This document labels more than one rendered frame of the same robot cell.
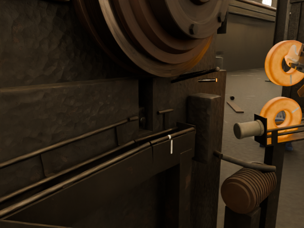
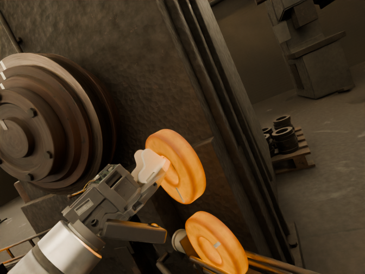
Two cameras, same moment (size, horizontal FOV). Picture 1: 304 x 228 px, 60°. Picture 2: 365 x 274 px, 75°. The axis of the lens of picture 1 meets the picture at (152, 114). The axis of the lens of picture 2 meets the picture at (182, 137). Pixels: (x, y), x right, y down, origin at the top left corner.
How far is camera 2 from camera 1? 124 cm
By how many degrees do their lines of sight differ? 68
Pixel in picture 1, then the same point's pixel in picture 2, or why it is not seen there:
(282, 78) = (170, 191)
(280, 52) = not seen: hidden behind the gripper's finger
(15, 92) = (36, 203)
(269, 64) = not seen: hidden behind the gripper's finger
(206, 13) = (39, 156)
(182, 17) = (18, 173)
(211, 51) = (193, 118)
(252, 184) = not seen: outside the picture
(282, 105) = (196, 230)
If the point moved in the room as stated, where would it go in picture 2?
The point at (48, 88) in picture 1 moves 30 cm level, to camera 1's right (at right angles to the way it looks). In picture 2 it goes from (45, 199) to (31, 222)
